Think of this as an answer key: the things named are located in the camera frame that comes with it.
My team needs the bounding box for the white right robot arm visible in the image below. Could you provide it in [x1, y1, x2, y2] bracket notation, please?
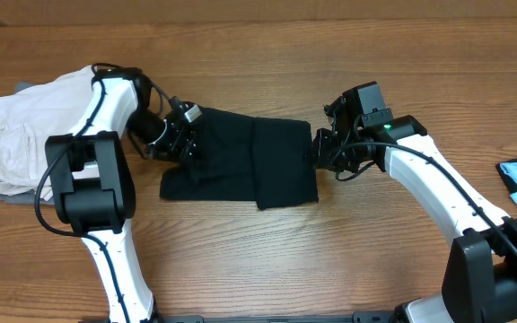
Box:
[313, 116, 517, 323]

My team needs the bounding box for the white folded garment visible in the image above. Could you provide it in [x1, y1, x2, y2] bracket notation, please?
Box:
[0, 66, 93, 196]

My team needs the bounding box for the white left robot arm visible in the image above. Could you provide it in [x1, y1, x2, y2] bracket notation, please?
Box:
[40, 63, 202, 322]

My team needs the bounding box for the grey folded garment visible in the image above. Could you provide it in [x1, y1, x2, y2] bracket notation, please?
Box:
[0, 82, 35, 205]

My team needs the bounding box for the black t-shirt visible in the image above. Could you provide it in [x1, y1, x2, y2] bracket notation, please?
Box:
[160, 108, 319, 210]

